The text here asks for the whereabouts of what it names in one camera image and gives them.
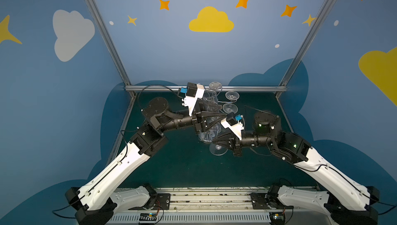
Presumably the clear flute glass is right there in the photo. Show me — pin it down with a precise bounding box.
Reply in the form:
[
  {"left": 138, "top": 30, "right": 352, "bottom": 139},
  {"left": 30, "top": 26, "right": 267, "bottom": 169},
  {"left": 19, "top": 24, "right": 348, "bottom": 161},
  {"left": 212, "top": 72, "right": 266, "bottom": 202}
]
[
  {"left": 209, "top": 143, "right": 228, "bottom": 156},
  {"left": 201, "top": 89, "right": 222, "bottom": 143},
  {"left": 209, "top": 81, "right": 222, "bottom": 91}
]

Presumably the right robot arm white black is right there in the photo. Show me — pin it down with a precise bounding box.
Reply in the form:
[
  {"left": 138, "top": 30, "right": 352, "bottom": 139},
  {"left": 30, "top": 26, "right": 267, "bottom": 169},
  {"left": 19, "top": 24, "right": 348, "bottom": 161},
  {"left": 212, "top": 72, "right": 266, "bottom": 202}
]
[{"left": 213, "top": 111, "right": 379, "bottom": 225}]

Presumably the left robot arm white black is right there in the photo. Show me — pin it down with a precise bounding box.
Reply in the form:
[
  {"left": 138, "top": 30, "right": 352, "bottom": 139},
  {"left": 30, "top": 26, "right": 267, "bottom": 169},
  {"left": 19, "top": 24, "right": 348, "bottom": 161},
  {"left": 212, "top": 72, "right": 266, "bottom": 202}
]
[{"left": 65, "top": 97, "right": 226, "bottom": 225}]

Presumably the chrome wine glass rack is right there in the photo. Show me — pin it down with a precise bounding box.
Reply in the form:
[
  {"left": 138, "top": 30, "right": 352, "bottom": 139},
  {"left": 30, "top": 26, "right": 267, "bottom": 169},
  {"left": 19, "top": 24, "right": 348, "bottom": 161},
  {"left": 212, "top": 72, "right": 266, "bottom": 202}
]
[{"left": 198, "top": 88, "right": 222, "bottom": 142}]

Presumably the clear wine glass near right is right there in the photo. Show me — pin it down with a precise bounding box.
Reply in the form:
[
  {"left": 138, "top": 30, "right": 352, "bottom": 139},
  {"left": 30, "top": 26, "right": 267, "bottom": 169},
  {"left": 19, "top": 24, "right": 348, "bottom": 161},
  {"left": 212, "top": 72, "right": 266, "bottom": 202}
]
[{"left": 222, "top": 103, "right": 238, "bottom": 114}]

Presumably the clear wine glass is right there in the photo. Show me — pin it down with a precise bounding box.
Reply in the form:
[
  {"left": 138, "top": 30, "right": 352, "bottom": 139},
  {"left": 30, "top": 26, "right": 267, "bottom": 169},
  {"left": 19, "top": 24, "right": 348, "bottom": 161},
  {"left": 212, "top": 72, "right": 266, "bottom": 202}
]
[
  {"left": 222, "top": 103, "right": 238, "bottom": 114},
  {"left": 225, "top": 91, "right": 240, "bottom": 102}
]

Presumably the clear wine glass far right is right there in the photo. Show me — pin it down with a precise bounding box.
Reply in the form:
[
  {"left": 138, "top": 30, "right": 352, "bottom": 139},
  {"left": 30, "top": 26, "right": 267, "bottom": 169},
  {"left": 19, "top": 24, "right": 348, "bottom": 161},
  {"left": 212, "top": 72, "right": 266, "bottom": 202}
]
[{"left": 225, "top": 91, "right": 240, "bottom": 102}]

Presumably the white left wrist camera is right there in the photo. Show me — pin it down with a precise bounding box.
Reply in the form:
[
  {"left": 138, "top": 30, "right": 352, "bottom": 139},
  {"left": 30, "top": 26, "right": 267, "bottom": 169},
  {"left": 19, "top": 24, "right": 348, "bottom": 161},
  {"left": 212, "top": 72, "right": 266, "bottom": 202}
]
[{"left": 181, "top": 82, "right": 205, "bottom": 116}]

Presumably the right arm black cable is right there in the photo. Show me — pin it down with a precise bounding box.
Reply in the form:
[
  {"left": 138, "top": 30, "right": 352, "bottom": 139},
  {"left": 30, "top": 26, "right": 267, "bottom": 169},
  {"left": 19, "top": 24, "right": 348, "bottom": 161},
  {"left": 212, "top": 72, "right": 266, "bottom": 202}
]
[{"left": 243, "top": 105, "right": 274, "bottom": 117}]

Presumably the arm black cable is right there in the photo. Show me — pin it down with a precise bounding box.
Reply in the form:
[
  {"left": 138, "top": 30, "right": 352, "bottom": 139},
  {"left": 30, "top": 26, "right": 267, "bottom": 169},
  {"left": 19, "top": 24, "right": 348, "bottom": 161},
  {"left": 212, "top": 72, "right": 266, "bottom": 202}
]
[
  {"left": 243, "top": 105, "right": 274, "bottom": 117},
  {"left": 136, "top": 84, "right": 184, "bottom": 114}
]

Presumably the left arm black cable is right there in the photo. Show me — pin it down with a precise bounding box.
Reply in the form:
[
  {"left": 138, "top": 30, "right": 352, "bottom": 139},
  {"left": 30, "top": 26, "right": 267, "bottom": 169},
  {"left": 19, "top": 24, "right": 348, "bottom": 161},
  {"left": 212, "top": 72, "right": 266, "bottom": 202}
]
[{"left": 136, "top": 84, "right": 184, "bottom": 114}]

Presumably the aluminium left floor rail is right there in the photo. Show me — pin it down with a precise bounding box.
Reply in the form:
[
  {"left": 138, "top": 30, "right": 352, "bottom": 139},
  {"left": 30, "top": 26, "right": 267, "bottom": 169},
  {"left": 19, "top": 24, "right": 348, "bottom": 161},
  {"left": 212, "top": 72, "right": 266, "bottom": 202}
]
[{"left": 105, "top": 98, "right": 135, "bottom": 167}]

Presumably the aluminium back frame rail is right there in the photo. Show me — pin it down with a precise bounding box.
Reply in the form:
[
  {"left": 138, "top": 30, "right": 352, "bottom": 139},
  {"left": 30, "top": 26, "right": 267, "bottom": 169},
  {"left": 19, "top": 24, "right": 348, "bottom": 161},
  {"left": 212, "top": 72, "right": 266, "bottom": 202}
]
[{"left": 124, "top": 85, "right": 288, "bottom": 93}]

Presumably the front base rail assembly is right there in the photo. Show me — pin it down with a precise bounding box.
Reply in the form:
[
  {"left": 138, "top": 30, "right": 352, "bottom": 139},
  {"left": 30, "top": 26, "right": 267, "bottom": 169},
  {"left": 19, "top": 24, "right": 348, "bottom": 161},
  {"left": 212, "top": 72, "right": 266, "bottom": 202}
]
[{"left": 77, "top": 186, "right": 317, "bottom": 225}]

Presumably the aluminium right corner post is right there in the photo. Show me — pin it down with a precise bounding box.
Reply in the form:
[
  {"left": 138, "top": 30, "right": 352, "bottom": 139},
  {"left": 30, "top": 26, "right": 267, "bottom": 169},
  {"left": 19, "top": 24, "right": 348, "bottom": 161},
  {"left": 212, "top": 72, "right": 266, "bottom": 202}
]
[{"left": 275, "top": 0, "right": 337, "bottom": 100}]

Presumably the aluminium corner post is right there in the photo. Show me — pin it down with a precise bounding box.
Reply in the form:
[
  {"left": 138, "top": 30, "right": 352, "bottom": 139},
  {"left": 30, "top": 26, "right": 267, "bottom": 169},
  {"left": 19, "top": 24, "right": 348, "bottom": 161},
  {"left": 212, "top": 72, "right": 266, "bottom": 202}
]
[
  {"left": 84, "top": 0, "right": 131, "bottom": 86},
  {"left": 275, "top": 0, "right": 337, "bottom": 100}
]

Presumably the aluminium left corner post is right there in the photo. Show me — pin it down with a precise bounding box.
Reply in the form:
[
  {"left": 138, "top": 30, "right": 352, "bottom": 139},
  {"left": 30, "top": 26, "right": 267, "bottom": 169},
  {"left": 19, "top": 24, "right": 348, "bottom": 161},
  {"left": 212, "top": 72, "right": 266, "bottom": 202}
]
[{"left": 84, "top": 0, "right": 131, "bottom": 86}]

